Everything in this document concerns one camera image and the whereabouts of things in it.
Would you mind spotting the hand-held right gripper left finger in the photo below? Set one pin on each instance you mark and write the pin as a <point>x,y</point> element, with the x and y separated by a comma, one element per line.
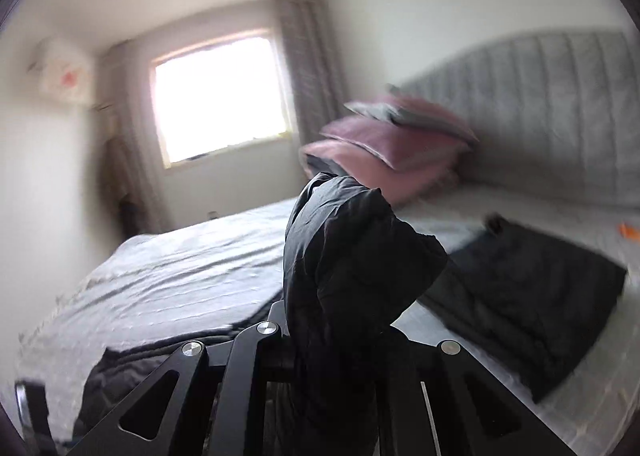
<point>240,386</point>

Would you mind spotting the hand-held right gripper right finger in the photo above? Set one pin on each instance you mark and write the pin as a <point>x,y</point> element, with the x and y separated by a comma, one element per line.
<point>405,401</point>

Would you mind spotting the black quilted puffer jacket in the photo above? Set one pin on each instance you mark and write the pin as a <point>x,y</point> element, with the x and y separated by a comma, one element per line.
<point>350,261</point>

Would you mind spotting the bed with grey checked bedspread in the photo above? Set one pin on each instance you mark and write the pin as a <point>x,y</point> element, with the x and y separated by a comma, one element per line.
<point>175,261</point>

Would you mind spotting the folded black garment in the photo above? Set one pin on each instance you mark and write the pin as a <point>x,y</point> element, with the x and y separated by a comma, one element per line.
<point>525,296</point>

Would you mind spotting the folded pink grey quilt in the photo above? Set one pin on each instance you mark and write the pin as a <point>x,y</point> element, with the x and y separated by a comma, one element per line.
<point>360,170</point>

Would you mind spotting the pink velvet pillow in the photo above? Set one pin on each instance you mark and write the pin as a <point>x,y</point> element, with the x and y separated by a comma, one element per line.
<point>385,140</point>

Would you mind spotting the grey patterned curtain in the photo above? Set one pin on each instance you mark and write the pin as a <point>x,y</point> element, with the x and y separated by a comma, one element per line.
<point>307,65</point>
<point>132,135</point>

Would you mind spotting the small orange object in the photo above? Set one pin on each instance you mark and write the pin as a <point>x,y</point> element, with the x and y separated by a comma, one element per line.
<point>629,231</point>

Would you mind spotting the pink and grey pillow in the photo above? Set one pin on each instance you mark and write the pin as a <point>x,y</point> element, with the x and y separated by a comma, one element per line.
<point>415,118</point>

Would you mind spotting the window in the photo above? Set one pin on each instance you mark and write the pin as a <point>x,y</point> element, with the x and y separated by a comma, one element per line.
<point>222,100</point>

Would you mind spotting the grey padded headboard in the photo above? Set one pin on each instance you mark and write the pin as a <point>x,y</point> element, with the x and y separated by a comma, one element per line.
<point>550,110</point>

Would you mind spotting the white wall air conditioner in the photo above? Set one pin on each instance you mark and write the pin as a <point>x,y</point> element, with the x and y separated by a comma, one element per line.
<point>65,70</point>

